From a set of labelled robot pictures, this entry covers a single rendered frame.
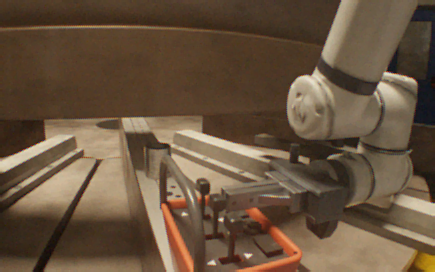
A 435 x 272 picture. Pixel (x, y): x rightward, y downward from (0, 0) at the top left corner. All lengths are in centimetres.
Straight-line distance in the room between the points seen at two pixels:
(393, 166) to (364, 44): 23
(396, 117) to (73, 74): 79
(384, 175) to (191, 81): 63
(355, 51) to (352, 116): 9
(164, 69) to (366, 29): 65
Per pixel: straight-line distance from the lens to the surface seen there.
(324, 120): 37
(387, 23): 36
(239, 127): 270
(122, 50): 88
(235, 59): 97
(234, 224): 33
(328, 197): 39
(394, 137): 51
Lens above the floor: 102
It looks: 14 degrees down
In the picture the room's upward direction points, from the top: 3 degrees clockwise
